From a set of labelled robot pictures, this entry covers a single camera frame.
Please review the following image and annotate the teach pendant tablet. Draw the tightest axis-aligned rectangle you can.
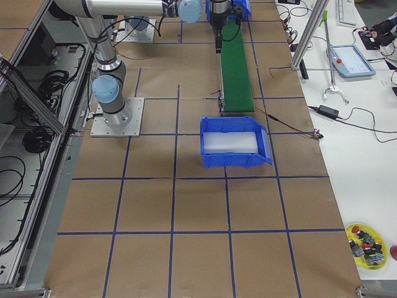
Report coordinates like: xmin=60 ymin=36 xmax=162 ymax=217
xmin=331 ymin=45 xmax=376 ymax=78

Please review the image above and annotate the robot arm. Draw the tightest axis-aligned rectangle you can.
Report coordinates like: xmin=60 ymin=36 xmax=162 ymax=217
xmin=126 ymin=1 xmax=231 ymax=54
xmin=56 ymin=1 xmax=203 ymax=127

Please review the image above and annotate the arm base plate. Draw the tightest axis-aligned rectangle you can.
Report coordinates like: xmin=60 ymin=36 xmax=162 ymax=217
xmin=90 ymin=97 xmax=145 ymax=137
xmin=116 ymin=19 xmax=156 ymax=43

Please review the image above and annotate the green conveyor belt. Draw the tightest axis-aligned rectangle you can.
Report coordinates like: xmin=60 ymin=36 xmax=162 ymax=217
xmin=220 ymin=19 xmax=254 ymax=114

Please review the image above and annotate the aluminium frame post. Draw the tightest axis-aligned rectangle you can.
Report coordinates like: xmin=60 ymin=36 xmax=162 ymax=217
xmin=291 ymin=0 xmax=329 ymax=70

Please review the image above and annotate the yellow tray of buttons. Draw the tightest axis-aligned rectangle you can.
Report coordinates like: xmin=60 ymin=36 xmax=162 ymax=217
xmin=346 ymin=223 xmax=388 ymax=270

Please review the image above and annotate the black power adapter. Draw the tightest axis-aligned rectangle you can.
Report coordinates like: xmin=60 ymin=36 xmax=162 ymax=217
xmin=317 ymin=105 xmax=339 ymax=119

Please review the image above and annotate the blue bin robot left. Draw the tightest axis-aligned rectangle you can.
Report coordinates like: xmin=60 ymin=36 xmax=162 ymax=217
xmin=200 ymin=116 xmax=272 ymax=168

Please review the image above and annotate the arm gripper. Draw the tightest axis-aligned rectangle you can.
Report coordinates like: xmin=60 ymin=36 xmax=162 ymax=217
xmin=209 ymin=0 xmax=230 ymax=54

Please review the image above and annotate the white foam pad left bin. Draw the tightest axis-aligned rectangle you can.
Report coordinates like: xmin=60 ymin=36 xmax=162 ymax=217
xmin=203 ymin=132 xmax=258 ymax=153

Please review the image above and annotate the white keyboard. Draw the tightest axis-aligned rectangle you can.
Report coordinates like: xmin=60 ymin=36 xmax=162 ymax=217
xmin=336 ymin=0 xmax=357 ymax=27

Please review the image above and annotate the reacher grabber tool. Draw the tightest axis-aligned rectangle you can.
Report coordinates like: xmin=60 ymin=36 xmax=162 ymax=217
xmin=320 ymin=10 xmax=349 ymax=104

